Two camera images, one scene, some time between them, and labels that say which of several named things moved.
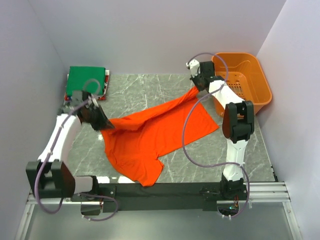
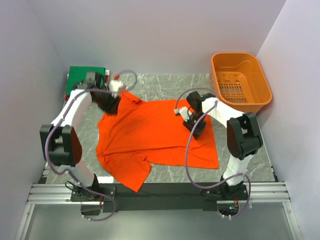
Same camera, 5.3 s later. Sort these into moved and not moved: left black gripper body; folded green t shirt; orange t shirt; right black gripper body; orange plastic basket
Moved: left black gripper body; right black gripper body; orange t shirt
Not moved: folded green t shirt; orange plastic basket
